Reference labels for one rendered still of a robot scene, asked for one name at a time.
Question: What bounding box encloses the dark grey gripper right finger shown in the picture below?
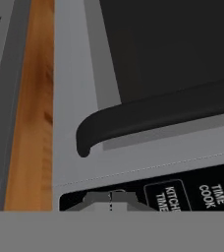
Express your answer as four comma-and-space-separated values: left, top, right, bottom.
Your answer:
110, 190, 158, 213

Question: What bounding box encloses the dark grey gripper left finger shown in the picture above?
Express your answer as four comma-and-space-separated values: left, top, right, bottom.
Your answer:
64, 191, 112, 213

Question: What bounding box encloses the grey microwave oven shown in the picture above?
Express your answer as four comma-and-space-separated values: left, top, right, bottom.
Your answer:
52, 151, 224, 213

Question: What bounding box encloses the grey microwave door, black window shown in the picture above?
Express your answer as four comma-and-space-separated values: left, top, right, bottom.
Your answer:
52, 0, 224, 189

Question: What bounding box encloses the wooden cupboard panel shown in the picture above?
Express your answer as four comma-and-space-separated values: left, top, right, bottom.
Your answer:
3, 0, 56, 212

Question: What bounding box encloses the grey appliance with black panel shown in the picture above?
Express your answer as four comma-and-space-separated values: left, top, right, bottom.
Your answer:
0, 0, 32, 212

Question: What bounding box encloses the black microwave door handle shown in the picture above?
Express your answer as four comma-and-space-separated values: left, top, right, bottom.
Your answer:
75, 76, 224, 158

